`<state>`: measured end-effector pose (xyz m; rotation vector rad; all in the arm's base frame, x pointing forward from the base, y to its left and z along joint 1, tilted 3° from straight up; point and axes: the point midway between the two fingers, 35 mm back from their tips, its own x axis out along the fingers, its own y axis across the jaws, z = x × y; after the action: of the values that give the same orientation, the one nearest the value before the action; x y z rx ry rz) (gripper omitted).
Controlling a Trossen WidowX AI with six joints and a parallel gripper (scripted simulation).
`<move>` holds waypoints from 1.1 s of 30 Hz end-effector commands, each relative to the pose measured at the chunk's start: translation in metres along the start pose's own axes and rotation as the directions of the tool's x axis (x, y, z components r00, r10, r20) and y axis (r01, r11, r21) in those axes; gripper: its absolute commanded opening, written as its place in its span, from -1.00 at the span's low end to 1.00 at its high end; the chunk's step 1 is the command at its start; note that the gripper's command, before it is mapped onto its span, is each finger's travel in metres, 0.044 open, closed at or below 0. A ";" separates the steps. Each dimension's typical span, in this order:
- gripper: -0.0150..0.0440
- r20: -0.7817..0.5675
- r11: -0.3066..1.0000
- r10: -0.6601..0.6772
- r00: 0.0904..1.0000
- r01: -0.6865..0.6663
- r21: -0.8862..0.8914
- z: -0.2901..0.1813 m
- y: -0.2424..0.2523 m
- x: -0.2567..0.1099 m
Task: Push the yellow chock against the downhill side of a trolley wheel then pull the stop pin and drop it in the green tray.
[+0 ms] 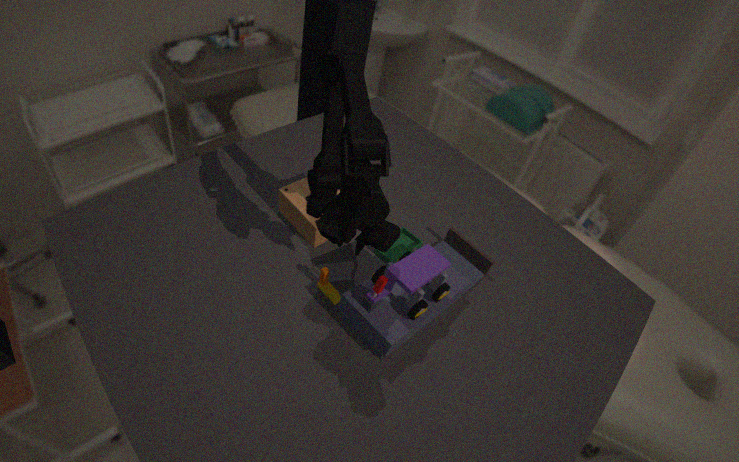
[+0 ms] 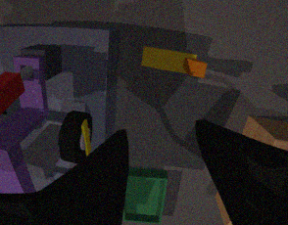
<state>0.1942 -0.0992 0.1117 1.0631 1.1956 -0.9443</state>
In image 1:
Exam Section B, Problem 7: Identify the green tray floor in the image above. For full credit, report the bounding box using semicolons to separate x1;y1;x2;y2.
383;232;418;263

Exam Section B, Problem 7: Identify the green tray rim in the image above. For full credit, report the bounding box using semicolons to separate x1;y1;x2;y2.
374;227;423;264

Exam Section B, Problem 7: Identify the purple wheeled trolley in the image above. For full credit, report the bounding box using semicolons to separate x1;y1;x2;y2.
366;244;452;320

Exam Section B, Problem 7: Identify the red-headed pin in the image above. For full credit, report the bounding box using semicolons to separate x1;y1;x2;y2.
372;275;388;298

